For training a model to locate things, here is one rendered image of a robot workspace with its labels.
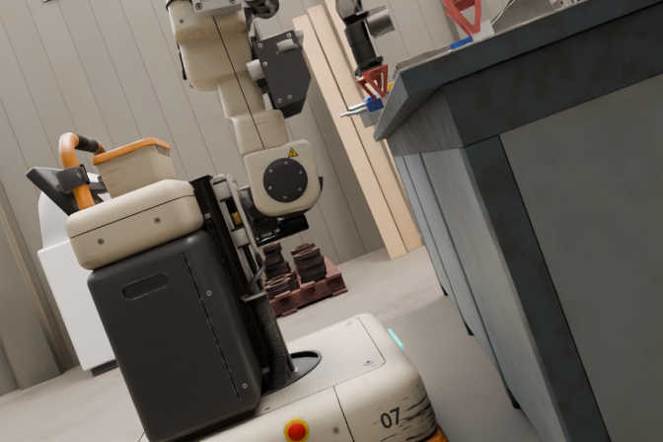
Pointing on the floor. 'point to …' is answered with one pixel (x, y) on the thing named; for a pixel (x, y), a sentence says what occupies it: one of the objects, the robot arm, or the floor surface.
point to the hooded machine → (73, 289)
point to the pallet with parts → (279, 293)
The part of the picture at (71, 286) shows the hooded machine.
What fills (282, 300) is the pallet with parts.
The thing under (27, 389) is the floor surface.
